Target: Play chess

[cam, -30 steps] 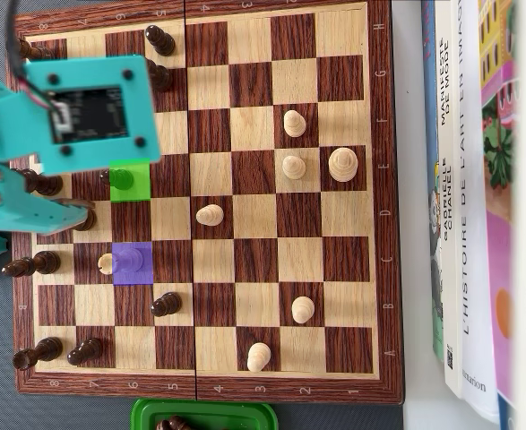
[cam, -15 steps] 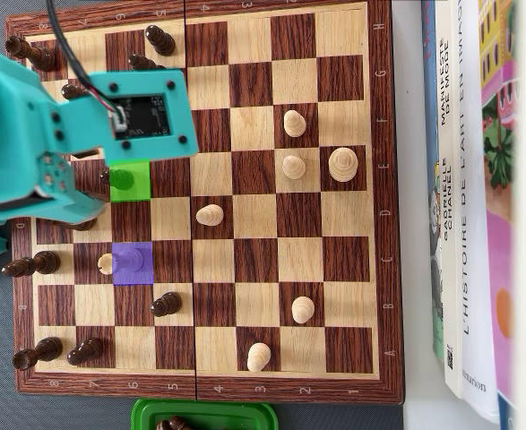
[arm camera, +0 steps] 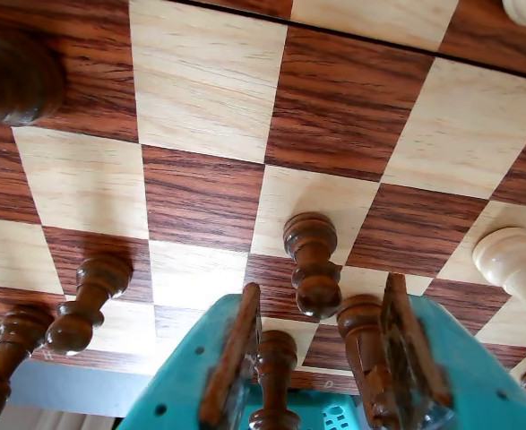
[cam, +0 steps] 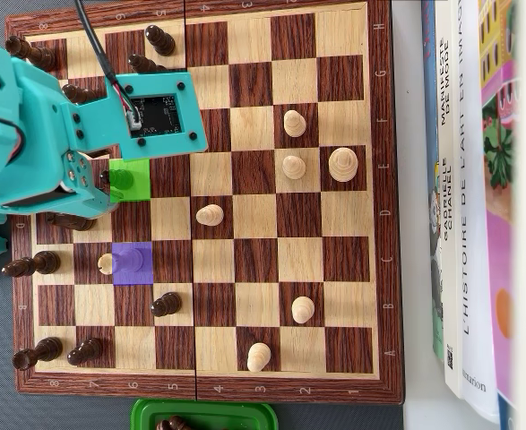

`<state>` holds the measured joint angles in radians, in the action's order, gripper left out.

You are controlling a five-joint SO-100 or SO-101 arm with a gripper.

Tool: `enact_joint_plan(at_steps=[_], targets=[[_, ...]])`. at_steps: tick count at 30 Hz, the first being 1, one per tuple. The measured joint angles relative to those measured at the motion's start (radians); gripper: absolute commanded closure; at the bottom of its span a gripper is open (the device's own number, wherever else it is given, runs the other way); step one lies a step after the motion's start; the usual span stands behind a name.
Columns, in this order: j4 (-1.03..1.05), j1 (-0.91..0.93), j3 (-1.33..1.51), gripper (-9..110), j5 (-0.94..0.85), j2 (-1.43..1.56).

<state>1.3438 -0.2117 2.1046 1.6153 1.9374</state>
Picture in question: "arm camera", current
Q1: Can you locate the dark brown pawn chess piece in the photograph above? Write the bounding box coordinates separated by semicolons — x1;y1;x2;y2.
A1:
45;254;134;357
282;211;343;322

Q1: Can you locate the folding wooden chessboard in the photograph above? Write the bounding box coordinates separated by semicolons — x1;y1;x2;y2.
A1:
0;0;526;398

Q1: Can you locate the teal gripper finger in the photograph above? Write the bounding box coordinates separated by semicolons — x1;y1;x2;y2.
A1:
127;281;263;430
380;272;526;430

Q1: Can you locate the dark brown king chess piece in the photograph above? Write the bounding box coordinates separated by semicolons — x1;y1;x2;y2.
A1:
247;330;302;430

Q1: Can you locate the dark brown queen chess piece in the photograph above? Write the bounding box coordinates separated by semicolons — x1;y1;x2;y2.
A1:
336;293;402;430

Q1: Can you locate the light wooden rook chess piece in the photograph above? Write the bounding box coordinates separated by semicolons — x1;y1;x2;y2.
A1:
471;227;526;348

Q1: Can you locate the dark brown rook chess piece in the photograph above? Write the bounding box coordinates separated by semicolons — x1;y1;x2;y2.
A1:
0;304;56;425

